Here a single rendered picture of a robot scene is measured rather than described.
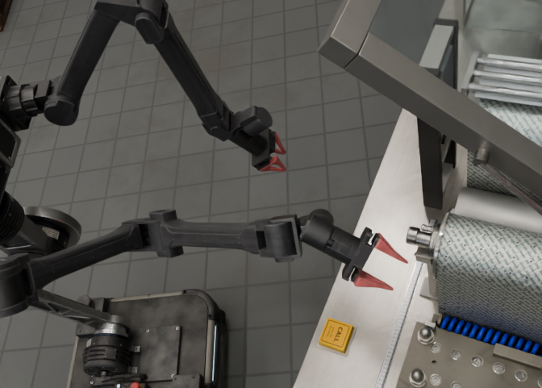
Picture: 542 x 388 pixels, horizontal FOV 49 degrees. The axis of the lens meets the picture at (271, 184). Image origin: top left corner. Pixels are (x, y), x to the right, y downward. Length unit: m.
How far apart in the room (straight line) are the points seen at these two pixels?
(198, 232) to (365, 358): 0.54
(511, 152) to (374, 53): 0.16
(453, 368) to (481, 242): 0.33
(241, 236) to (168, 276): 1.69
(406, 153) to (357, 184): 1.06
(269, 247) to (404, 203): 0.65
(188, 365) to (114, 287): 0.74
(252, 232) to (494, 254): 0.46
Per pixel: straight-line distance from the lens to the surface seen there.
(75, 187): 3.43
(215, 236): 1.26
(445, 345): 1.41
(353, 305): 1.59
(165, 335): 2.46
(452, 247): 1.19
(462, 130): 0.59
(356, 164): 2.91
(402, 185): 1.74
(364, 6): 0.58
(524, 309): 1.28
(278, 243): 1.14
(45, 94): 1.53
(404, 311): 1.57
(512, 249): 1.19
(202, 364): 2.38
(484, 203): 1.32
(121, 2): 1.27
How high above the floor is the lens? 2.37
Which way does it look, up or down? 54 degrees down
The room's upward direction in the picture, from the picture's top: 25 degrees counter-clockwise
